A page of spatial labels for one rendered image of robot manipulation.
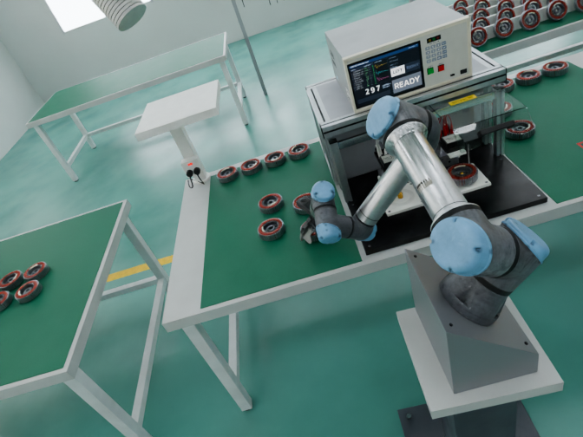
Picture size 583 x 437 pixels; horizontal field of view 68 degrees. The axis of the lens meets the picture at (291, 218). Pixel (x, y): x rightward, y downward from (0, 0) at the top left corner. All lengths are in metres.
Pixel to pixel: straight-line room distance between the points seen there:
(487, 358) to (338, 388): 1.12
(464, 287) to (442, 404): 0.31
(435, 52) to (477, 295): 0.90
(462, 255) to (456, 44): 0.93
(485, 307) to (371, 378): 1.13
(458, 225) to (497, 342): 0.31
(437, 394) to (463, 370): 0.12
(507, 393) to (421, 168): 0.58
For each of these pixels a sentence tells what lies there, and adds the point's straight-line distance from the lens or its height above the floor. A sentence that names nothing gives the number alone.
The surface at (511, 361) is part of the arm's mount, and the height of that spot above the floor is 0.82.
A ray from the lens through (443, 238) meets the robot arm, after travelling 0.95.
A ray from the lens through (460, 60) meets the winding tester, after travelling 1.71.
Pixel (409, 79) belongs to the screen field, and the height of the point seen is 1.18.
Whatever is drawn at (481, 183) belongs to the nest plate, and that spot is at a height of 0.78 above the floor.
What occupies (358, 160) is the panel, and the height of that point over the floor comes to 0.84.
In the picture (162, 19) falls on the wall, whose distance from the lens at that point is 8.00.
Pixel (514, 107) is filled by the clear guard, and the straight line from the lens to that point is 1.62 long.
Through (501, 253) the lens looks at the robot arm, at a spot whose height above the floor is 1.14.
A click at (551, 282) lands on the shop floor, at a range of 2.46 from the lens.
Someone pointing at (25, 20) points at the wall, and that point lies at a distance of 8.58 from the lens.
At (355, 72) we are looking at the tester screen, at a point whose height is 1.26.
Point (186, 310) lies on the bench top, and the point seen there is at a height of 0.75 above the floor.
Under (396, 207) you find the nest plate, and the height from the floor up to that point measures 0.78.
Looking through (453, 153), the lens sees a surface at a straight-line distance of 1.75.
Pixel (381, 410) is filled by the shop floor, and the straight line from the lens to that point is 2.07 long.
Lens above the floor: 1.84
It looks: 36 degrees down
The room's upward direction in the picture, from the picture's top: 21 degrees counter-clockwise
